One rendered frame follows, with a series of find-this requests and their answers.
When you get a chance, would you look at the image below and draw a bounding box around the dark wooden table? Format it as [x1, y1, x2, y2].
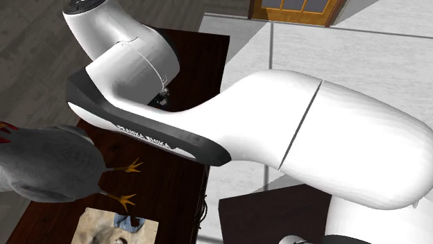
[6, 26, 232, 244]

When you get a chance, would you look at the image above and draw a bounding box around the grey chicken figure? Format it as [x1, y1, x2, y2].
[0, 121, 144, 214]

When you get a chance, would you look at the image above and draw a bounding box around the wooden door with glass panes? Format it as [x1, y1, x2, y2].
[247, 0, 348, 28]

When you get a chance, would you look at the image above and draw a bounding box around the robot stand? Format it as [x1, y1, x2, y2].
[218, 184, 333, 244]

